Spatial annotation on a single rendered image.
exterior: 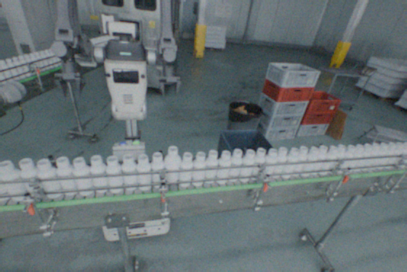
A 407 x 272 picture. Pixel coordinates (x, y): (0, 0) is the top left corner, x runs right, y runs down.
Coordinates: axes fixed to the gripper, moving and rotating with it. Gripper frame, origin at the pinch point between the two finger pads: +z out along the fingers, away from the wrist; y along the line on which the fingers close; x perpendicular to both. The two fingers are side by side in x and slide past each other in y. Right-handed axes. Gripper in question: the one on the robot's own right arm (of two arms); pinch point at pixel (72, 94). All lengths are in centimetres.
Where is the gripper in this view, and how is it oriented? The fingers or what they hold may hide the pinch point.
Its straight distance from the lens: 114.7
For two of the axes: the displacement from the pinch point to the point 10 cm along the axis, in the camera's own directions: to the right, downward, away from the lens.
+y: 9.8, -0.8, 1.7
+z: 0.6, 9.9, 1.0
